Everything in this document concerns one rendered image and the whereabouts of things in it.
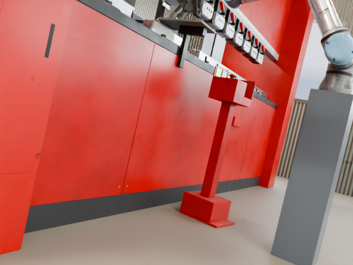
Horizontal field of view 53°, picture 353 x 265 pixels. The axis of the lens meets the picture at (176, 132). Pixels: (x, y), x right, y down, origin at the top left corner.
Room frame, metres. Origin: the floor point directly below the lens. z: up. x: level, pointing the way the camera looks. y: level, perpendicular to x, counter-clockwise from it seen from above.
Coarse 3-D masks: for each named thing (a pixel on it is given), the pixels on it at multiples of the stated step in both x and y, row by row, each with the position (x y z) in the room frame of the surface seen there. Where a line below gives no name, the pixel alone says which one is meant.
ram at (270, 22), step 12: (264, 0) 3.11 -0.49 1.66; (276, 0) 3.38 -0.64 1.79; (288, 0) 3.71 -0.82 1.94; (252, 12) 2.93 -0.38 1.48; (264, 12) 3.17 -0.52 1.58; (276, 12) 3.46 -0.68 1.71; (288, 12) 3.80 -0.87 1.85; (264, 24) 3.23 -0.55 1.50; (276, 24) 3.53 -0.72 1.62; (264, 36) 3.30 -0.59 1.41; (276, 36) 3.61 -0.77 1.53; (276, 48) 3.70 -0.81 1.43
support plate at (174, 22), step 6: (162, 18) 1.86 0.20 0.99; (168, 18) 1.84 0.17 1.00; (174, 18) 1.82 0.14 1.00; (168, 24) 1.93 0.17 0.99; (174, 24) 1.90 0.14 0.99; (180, 24) 1.87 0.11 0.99; (186, 24) 1.85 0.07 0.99; (192, 24) 1.82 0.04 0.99; (198, 24) 1.80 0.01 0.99; (204, 24) 1.77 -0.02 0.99; (210, 30) 1.86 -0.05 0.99
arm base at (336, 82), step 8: (328, 72) 1.62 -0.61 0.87; (336, 72) 1.59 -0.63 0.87; (344, 72) 1.58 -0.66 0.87; (328, 80) 1.60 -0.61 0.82; (336, 80) 1.58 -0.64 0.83; (344, 80) 1.57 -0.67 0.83; (320, 88) 1.62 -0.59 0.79; (328, 88) 1.58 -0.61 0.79; (336, 88) 1.57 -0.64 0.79; (344, 88) 1.56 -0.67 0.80; (352, 88) 1.59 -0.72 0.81
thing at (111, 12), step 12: (84, 0) 1.26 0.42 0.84; (96, 0) 1.31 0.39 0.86; (108, 12) 1.37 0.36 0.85; (120, 12) 1.43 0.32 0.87; (132, 24) 1.51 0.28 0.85; (144, 36) 1.59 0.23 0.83; (156, 36) 1.67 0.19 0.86; (168, 48) 1.77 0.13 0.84; (180, 48) 1.87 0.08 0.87; (192, 60) 2.01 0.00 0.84; (276, 108) 3.76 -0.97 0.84
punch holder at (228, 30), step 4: (228, 12) 2.56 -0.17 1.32; (232, 12) 2.59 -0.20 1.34; (228, 16) 2.55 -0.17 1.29; (228, 20) 2.56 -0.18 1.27; (224, 24) 2.56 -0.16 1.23; (228, 24) 2.56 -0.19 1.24; (224, 28) 2.56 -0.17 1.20; (228, 28) 2.58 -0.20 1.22; (232, 28) 2.64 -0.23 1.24; (216, 32) 2.59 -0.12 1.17; (220, 32) 2.57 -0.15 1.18; (224, 32) 2.57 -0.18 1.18; (228, 32) 2.59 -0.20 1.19; (232, 32) 2.67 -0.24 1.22; (220, 36) 2.69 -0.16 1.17; (224, 36) 2.66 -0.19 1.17; (228, 36) 2.63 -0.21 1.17; (232, 36) 2.67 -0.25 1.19
